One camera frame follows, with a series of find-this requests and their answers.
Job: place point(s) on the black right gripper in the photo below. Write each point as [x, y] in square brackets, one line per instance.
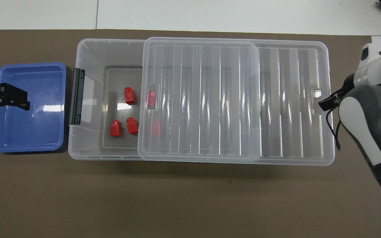
[346, 86]

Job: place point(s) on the clear ribbed plastic lid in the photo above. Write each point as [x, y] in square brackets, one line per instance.
[293, 99]

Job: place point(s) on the red plastic block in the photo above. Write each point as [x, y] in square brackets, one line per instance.
[151, 98]
[114, 129]
[155, 128]
[132, 126]
[129, 96]

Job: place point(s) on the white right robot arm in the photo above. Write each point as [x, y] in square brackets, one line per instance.
[359, 112]

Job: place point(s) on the blue plastic tray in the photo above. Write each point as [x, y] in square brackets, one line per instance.
[28, 132]

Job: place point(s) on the clear plastic storage box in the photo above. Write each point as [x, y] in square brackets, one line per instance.
[91, 145]

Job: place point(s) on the brown table mat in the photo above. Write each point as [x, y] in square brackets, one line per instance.
[177, 198]

